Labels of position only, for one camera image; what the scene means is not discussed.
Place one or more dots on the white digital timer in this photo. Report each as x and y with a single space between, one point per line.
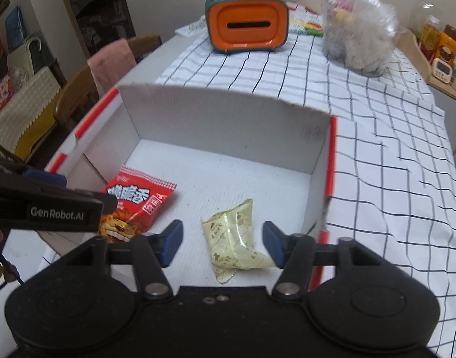
442 71

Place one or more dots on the cream yellow snack packet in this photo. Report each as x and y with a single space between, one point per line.
230 243

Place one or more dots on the white black grid tablecloth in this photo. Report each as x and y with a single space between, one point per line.
394 178

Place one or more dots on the red snack packet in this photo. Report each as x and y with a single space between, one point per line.
140 198

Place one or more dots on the red and white cardboard box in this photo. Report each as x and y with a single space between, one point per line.
219 148

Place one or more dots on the dark wooden bookshelf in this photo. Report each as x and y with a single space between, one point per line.
99 22

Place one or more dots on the orange green tissue box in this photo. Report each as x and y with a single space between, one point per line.
246 25

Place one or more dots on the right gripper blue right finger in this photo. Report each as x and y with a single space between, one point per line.
278 244

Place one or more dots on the clear plastic bag of snacks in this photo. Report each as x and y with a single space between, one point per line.
359 34

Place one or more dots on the pink towel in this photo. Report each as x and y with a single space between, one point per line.
110 64

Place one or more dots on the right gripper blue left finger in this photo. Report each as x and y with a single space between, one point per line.
166 244

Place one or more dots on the wooden chair with towel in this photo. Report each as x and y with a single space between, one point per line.
79 94

